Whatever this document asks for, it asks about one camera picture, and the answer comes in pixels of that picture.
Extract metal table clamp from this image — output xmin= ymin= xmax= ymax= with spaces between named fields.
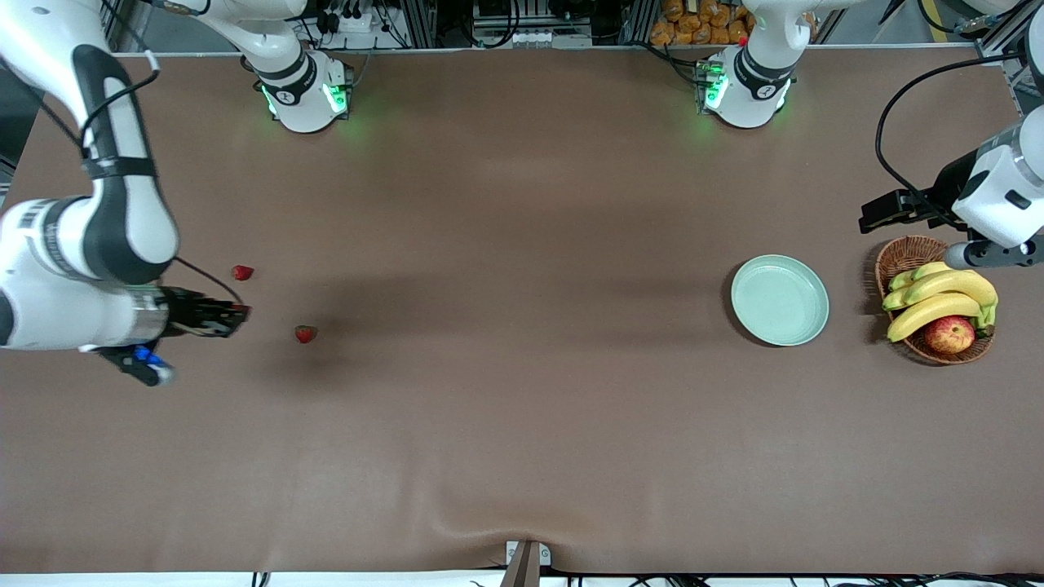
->
xmin=500 ymin=541 xmax=552 ymax=587

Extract pile of orange bread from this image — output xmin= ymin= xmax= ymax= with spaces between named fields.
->
xmin=650 ymin=0 xmax=755 ymax=46

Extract brown wicker basket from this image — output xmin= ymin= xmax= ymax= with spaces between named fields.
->
xmin=875 ymin=236 xmax=997 ymax=366

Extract light green round plate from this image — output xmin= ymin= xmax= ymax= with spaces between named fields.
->
xmin=731 ymin=254 xmax=830 ymax=347

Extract brown table mat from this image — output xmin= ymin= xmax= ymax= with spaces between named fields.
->
xmin=0 ymin=45 xmax=1044 ymax=576

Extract white socket strip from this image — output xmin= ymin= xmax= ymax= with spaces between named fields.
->
xmin=506 ymin=29 xmax=592 ymax=48

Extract yellow banana bunch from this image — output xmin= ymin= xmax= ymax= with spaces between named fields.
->
xmin=882 ymin=261 xmax=999 ymax=343

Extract white power strip with plugs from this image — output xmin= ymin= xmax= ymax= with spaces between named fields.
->
xmin=314 ymin=0 xmax=388 ymax=35

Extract aluminium frame corner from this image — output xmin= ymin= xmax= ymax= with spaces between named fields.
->
xmin=954 ymin=0 xmax=1030 ymax=90

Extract red apple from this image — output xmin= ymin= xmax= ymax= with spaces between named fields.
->
xmin=924 ymin=316 xmax=977 ymax=355

